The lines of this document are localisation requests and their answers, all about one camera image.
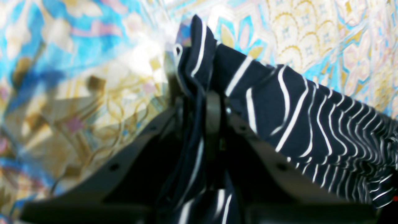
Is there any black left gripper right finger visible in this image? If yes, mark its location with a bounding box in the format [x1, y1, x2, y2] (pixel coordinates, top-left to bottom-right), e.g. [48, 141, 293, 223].
[205, 92, 377, 224]

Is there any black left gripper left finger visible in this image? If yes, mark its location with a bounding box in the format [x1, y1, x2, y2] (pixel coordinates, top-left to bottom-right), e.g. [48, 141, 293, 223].
[19, 96, 187, 224]

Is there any navy white striped T-shirt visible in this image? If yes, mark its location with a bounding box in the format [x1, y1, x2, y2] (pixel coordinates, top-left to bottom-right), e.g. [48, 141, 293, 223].
[163, 15, 397, 224]

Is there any patterned tile tablecloth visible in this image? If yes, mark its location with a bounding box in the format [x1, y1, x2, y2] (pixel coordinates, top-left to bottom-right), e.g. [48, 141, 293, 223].
[1, 0, 397, 224]

